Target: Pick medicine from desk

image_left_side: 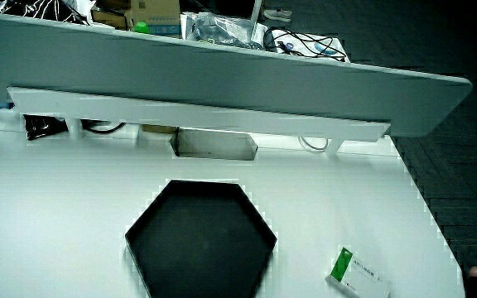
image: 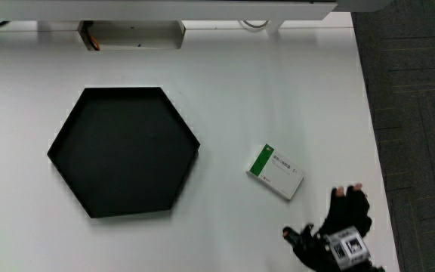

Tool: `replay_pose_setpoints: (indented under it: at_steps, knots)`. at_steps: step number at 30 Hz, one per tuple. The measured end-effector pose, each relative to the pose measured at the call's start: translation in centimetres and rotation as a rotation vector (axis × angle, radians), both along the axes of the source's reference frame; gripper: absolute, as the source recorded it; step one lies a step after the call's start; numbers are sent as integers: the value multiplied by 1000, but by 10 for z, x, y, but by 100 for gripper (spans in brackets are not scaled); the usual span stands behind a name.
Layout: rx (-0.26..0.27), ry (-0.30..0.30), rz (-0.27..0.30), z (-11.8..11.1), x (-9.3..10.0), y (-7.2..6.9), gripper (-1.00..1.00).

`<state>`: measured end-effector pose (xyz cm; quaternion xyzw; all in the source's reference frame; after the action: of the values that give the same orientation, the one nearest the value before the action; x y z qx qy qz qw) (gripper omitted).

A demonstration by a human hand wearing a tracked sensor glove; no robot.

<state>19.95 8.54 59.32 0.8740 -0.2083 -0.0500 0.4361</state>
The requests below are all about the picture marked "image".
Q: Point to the person's right hand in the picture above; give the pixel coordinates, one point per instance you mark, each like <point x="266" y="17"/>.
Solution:
<point x="340" y="221"/>

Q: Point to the white green medicine box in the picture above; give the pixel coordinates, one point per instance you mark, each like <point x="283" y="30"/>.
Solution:
<point x="283" y="177"/>

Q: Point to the black hexagonal tray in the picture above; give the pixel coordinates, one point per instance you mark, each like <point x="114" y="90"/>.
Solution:
<point x="123" y="151"/>

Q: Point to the white desk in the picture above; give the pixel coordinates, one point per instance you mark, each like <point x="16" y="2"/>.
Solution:
<point x="240" y="94"/>

